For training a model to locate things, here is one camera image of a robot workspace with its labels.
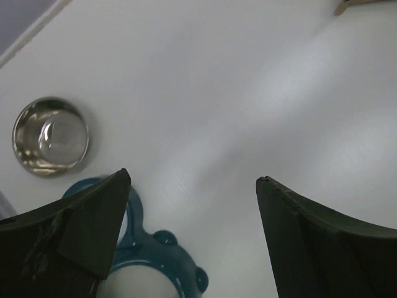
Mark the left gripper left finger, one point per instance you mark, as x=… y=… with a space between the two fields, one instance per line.
x=65 y=248

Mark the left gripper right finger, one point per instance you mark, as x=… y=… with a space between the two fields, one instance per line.
x=316 y=251

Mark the beige fabric pet tent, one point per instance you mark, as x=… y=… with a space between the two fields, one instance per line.
x=343 y=5

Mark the steel pet bowl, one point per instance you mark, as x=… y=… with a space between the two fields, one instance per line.
x=50 y=137

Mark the teal bowl stand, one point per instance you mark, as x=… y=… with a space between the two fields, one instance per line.
x=149 y=264

